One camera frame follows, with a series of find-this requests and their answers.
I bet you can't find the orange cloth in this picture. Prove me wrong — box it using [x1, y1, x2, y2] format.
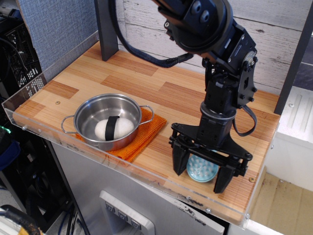
[74, 107, 168, 163]

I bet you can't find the dark grey left post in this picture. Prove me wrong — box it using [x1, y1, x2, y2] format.
[94, 0, 119, 61]

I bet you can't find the silver toy fridge cabinet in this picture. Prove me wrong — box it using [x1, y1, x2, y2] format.
[52, 143, 229, 235]

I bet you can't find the dark grey post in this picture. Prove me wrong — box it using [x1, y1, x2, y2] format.
[94, 0, 119, 61]
[274, 3, 313, 115]

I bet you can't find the light blue scrubber spoon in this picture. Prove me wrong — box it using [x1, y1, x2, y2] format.
[186, 154, 219, 183]

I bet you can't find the black braided cable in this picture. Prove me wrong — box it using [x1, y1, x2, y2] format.
[107, 0, 194, 69]

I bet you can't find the white side counter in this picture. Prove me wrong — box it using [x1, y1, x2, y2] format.
[265, 87, 313, 191]

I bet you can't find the stainless steel pot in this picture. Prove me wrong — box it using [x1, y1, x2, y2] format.
[61, 93, 155, 151]

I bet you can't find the dark grey right post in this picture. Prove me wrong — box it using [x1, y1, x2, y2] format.
[274, 3, 313, 115]

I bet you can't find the black perforated crate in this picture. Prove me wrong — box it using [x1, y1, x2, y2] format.
[0, 9, 45, 96]

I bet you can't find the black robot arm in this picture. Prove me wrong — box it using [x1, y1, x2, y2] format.
[156, 0, 258, 193]

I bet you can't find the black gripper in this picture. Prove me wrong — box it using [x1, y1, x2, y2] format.
[170, 111, 252, 193]

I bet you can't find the clear acrylic table guard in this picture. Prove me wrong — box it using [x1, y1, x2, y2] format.
[3, 70, 277, 226]

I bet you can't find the white rice ball toy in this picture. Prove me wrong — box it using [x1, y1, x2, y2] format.
[94, 116, 134, 141]

